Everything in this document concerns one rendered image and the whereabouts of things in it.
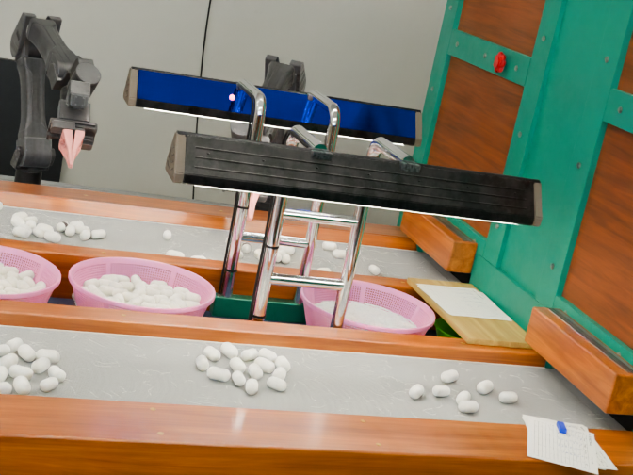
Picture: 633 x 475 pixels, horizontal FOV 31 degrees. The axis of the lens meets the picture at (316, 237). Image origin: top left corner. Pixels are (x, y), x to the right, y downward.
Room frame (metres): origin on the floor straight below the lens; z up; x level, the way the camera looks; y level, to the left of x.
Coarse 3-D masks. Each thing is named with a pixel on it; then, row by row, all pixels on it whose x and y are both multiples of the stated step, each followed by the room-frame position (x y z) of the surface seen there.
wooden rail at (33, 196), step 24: (0, 192) 2.36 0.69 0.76; (24, 192) 2.39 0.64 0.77; (48, 192) 2.43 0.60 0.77; (72, 192) 2.47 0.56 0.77; (96, 192) 2.51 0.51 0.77; (120, 216) 2.43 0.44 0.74; (144, 216) 2.45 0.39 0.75; (168, 216) 2.47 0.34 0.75; (192, 216) 2.50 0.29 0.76; (216, 216) 2.52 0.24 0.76; (264, 216) 2.60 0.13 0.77; (336, 240) 2.59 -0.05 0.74; (384, 240) 2.64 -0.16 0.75; (408, 240) 2.67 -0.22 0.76
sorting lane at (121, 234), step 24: (0, 216) 2.27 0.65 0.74; (48, 216) 2.33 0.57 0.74; (72, 216) 2.37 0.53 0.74; (96, 216) 2.40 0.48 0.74; (24, 240) 2.14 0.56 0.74; (48, 240) 2.17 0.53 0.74; (72, 240) 2.20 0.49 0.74; (96, 240) 2.23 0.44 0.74; (120, 240) 2.26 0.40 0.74; (144, 240) 2.30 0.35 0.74; (168, 240) 2.33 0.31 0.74; (192, 240) 2.37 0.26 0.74; (216, 240) 2.41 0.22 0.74; (288, 264) 2.34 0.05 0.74; (312, 264) 2.38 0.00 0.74; (336, 264) 2.41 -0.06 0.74; (360, 264) 2.45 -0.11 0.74; (384, 264) 2.49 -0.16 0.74; (408, 264) 2.53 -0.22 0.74
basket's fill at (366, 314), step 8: (320, 304) 2.15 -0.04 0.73; (328, 304) 2.14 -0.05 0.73; (352, 304) 2.18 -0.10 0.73; (360, 304) 2.19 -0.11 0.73; (368, 304) 2.20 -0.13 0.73; (352, 312) 2.12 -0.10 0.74; (360, 312) 2.13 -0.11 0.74; (368, 312) 2.14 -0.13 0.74; (376, 312) 2.15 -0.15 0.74; (384, 312) 2.17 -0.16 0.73; (392, 312) 2.19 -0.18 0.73; (352, 320) 2.07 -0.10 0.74; (360, 320) 2.08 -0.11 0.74; (368, 320) 2.09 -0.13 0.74; (376, 320) 2.09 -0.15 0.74; (384, 320) 2.11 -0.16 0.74; (392, 320) 2.12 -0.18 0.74; (400, 320) 2.14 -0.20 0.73; (408, 320) 2.15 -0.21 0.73; (344, 328) 2.03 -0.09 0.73; (400, 328) 2.09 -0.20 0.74; (408, 328) 2.12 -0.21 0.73
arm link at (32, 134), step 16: (32, 48) 2.71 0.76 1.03; (32, 64) 2.70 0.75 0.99; (32, 80) 2.68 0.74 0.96; (32, 96) 2.67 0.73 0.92; (32, 112) 2.66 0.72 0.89; (32, 128) 2.64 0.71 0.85; (16, 144) 2.67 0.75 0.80; (32, 144) 2.63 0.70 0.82; (48, 144) 2.65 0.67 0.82; (32, 160) 2.62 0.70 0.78; (48, 160) 2.64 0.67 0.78
